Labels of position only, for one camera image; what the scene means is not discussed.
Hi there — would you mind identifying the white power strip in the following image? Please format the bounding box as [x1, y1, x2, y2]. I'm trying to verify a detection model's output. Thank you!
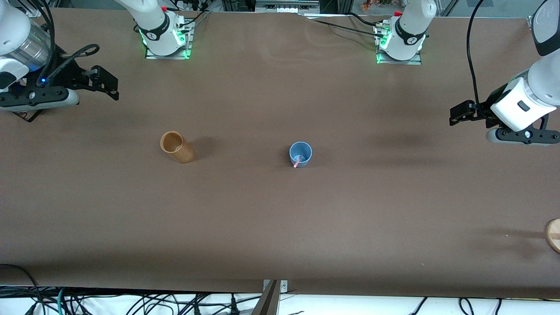
[174, 0, 207, 12]

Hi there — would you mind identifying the round wooden disc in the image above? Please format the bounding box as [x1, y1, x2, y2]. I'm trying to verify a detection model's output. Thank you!
[544, 218, 560, 255]

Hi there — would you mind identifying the thick black looping cable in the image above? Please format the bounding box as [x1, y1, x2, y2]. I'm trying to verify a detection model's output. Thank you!
[0, 263, 44, 315]

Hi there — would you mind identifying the brown wooden cylinder cup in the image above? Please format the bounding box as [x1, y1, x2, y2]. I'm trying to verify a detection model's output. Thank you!
[160, 130, 195, 164]

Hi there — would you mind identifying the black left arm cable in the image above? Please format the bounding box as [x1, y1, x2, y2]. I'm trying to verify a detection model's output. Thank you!
[465, 0, 493, 115]

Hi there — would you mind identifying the black base connector cable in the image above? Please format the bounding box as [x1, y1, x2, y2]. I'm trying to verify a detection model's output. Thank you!
[178, 11, 211, 28]

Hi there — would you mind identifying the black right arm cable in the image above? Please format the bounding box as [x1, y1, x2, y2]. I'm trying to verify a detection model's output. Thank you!
[26, 0, 100, 84]

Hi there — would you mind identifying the long black table cable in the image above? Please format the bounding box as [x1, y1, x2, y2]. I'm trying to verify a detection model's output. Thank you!
[313, 19, 385, 38]

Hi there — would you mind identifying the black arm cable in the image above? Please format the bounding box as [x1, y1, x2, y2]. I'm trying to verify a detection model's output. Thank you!
[26, 0, 100, 84]
[465, 0, 493, 115]

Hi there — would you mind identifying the teal cable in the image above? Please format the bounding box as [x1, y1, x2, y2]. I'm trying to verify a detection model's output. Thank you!
[56, 288, 73, 315]

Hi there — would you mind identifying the metal table edge bracket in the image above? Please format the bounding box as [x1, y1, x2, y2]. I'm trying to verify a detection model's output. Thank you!
[262, 279, 289, 294]

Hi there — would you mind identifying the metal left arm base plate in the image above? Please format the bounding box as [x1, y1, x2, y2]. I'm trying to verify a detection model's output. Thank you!
[375, 22, 423, 66]

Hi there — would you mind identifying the blue cup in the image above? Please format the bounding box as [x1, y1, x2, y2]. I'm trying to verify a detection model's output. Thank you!
[289, 141, 313, 168]

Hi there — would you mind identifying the brown transparent acrylic stand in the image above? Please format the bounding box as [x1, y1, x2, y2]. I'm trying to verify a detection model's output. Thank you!
[10, 108, 45, 123]

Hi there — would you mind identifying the grey electronics box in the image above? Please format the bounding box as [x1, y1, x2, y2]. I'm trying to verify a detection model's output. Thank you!
[255, 0, 321, 14]

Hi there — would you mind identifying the short black table cable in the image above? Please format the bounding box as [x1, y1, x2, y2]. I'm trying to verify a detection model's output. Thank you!
[346, 12, 382, 28]

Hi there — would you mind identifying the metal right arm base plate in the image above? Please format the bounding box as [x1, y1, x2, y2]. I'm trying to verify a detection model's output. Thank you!
[145, 20, 193, 60]

